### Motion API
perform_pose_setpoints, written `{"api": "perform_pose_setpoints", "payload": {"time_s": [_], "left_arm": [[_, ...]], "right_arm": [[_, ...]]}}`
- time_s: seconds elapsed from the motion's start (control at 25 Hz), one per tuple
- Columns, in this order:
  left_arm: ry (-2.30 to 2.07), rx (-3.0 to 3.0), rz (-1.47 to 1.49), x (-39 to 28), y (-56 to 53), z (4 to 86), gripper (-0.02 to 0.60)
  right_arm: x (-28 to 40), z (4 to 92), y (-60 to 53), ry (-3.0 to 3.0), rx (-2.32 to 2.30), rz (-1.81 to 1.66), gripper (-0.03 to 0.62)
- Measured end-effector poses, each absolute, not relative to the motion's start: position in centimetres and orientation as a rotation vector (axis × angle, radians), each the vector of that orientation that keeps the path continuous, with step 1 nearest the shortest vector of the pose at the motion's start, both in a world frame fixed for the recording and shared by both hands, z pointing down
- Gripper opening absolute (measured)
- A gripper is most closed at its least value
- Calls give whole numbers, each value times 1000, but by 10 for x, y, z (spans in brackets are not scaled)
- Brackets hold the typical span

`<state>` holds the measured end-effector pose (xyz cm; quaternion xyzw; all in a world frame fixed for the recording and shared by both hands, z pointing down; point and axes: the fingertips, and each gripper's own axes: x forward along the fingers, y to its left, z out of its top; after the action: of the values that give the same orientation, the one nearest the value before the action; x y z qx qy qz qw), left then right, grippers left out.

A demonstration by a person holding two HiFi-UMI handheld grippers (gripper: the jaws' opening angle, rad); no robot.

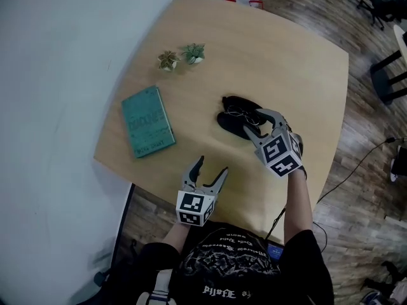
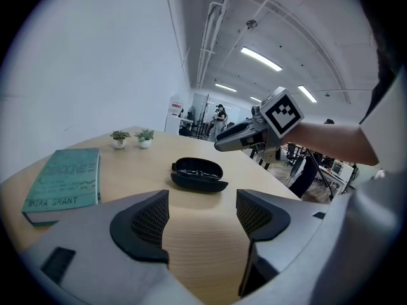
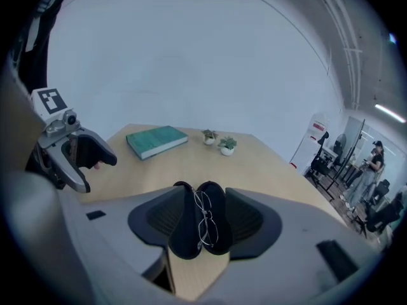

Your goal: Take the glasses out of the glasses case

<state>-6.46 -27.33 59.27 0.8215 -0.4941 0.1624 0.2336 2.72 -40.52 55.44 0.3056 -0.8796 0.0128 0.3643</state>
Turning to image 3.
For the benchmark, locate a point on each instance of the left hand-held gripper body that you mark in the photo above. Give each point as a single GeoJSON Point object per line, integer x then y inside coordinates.
{"type": "Point", "coordinates": [52, 113]}

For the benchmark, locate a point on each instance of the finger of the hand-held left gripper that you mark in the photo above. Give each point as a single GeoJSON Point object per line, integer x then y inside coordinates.
{"type": "Point", "coordinates": [90, 151]}
{"type": "Point", "coordinates": [68, 170]}

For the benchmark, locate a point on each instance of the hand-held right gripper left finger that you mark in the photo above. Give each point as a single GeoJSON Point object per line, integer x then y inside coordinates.
{"type": "Point", "coordinates": [105, 234]}

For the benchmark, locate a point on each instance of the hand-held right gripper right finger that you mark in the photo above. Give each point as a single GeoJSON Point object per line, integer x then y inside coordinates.
{"type": "Point", "coordinates": [286, 234]}

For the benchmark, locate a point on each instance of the thin metal-framed glasses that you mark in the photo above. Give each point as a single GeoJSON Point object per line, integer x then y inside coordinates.
{"type": "Point", "coordinates": [207, 223]}

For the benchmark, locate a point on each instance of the black glasses case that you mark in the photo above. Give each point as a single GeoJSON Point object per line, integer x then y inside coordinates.
{"type": "Point", "coordinates": [186, 230]}

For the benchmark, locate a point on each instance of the teal hardcover book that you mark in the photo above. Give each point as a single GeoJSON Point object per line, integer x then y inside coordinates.
{"type": "Point", "coordinates": [154, 140]}

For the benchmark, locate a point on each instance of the black office chair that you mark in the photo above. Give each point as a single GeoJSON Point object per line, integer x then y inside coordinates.
{"type": "Point", "coordinates": [383, 208]}
{"type": "Point", "coordinates": [319, 165]}

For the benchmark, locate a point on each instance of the person's dark clothing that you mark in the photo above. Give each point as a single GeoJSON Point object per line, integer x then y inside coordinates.
{"type": "Point", "coordinates": [41, 37]}

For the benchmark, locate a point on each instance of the black tripod stand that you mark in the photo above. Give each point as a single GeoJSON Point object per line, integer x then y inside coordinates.
{"type": "Point", "coordinates": [345, 160]}

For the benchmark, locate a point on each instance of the white board with red label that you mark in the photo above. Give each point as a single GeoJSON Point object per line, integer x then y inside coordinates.
{"type": "Point", "coordinates": [310, 138]}

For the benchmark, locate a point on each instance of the small potted plant white pot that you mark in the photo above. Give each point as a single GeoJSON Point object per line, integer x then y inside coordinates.
{"type": "Point", "coordinates": [227, 146]}
{"type": "Point", "coordinates": [209, 137]}

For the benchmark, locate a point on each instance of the ceiling tube light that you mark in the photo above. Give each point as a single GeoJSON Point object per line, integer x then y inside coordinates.
{"type": "Point", "coordinates": [390, 112]}

